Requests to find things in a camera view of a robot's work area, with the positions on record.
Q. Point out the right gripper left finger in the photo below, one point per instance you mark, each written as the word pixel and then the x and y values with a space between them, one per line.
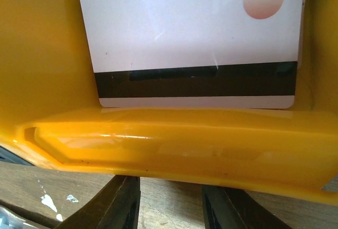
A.
pixel 115 206

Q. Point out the yellow bin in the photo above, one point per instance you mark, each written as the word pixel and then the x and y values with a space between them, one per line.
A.
pixel 51 116

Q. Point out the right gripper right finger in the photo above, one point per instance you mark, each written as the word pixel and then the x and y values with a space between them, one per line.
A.
pixel 225 207

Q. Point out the beige card holder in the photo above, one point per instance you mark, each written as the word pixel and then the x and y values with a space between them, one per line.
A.
pixel 21 218

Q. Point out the white patterned card stack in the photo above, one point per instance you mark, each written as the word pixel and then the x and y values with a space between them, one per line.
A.
pixel 194 53

